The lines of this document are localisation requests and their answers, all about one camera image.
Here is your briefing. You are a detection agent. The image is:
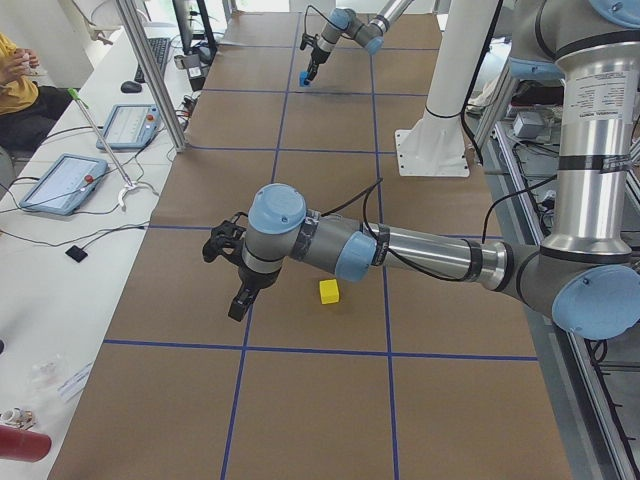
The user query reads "grey power box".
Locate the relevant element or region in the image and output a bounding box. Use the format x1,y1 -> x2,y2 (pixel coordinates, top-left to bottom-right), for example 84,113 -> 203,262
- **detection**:
513,111 -> 547,139

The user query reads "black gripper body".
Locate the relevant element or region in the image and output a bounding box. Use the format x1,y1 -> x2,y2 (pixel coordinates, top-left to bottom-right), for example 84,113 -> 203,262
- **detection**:
238,265 -> 280,293
312,46 -> 331,64

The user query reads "aluminium frame post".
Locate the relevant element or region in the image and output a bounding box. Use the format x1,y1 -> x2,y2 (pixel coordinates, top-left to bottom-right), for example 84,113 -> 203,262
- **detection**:
115,0 -> 186,153

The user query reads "person in yellow shirt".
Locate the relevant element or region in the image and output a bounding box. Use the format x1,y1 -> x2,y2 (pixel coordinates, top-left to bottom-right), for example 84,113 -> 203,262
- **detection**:
1,34 -> 72,152

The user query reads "blue wooden cube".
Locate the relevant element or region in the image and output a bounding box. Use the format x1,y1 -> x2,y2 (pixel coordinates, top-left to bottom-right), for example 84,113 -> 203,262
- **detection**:
299,71 -> 311,87

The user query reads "far blue teach pendant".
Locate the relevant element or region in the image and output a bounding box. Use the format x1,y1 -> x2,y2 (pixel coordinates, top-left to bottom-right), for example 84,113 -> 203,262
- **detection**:
102,104 -> 161,150

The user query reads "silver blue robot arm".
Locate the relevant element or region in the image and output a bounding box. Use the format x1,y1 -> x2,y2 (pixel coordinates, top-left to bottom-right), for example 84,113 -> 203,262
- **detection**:
299,0 -> 412,87
213,1 -> 639,340

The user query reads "small black square pad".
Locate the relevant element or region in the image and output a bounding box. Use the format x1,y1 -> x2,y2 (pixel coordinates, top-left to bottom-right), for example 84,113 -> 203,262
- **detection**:
65,245 -> 88,263

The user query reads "grabber stick with green tip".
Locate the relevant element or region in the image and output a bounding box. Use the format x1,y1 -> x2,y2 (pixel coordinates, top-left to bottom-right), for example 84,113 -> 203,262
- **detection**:
67,88 -> 160,211

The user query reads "black keyboard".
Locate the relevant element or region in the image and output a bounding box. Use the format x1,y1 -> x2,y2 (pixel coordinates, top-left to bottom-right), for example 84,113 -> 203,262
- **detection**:
134,37 -> 171,83

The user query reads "yellow wooden cube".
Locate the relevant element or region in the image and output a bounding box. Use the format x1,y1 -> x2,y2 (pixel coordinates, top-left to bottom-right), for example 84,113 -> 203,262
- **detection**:
319,279 -> 340,305

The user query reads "black monitor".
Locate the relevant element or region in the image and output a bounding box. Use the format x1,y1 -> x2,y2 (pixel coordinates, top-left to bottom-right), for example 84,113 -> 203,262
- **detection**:
172,0 -> 218,65

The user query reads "black computer mouse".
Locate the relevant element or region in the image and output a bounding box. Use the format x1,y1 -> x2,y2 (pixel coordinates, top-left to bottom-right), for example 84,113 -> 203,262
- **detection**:
120,81 -> 142,94

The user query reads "blue teach pendant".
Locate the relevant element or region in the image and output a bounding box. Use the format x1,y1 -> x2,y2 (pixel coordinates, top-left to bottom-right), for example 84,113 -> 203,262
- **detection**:
102,104 -> 161,150
19,154 -> 108,216

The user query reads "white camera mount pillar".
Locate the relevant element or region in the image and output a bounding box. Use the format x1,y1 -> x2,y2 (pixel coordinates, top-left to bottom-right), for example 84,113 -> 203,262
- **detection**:
395,0 -> 502,178

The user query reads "near blue teach pendant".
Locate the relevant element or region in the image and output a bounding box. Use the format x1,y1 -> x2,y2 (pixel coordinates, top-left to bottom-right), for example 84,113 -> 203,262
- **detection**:
19,154 -> 108,216

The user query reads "red cylinder bottle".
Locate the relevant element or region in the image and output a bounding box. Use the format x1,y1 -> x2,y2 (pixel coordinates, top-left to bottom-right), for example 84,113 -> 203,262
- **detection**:
0,426 -> 52,462

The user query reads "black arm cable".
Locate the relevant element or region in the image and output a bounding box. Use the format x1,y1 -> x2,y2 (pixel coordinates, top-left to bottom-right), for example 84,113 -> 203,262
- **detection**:
302,5 -> 335,37
319,176 -> 482,282

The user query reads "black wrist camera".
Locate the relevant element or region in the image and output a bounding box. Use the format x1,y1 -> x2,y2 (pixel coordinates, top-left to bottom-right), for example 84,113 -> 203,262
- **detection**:
202,220 -> 246,266
300,33 -> 318,51

